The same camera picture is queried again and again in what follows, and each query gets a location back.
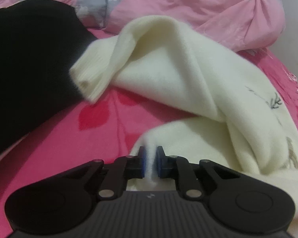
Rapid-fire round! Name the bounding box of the cream white fleece sweater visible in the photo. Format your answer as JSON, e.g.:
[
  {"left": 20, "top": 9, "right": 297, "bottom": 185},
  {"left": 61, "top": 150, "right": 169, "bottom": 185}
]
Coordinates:
[{"left": 70, "top": 16, "right": 298, "bottom": 237}]

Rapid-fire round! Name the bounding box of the pink floral bed blanket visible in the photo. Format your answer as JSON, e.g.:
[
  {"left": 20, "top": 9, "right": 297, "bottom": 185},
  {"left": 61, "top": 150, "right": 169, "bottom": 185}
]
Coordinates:
[{"left": 0, "top": 27, "right": 298, "bottom": 238}]

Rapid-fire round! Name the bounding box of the black folded garment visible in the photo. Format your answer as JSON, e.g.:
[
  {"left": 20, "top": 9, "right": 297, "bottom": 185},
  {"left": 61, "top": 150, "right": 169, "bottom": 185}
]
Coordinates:
[{"left": 0, "top": 0, "right": 96, "bottom": 155}]

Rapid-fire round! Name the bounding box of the pink patterned duvet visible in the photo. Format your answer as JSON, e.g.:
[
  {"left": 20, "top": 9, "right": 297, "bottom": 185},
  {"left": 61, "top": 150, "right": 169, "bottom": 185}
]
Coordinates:
[{"left": 0, "top": 0, "right": 285, "bottom": 52}]

